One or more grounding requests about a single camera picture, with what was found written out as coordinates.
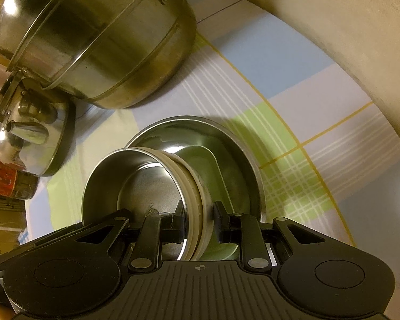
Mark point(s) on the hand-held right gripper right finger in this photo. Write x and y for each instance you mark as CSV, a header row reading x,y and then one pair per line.
x,y
219,223

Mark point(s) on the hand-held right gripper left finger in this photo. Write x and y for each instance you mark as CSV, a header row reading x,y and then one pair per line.
x,y
179,221

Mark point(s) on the stainless steel bowl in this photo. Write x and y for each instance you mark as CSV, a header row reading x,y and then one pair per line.
x,y
136,186

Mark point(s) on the large stainless steel plate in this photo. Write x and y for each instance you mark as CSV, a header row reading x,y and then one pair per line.
x,y
246,173

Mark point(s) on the plaid tablecloth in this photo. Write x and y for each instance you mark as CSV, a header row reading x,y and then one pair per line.
x,y
303,123

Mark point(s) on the stainless steel kettle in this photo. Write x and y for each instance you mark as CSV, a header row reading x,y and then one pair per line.
x,y
30,133

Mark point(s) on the cooking oil bottle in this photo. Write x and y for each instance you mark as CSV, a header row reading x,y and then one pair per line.
x,y
6,180

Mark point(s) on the stainless steel steamer pot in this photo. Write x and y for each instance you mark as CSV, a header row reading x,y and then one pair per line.
x,y
96,36

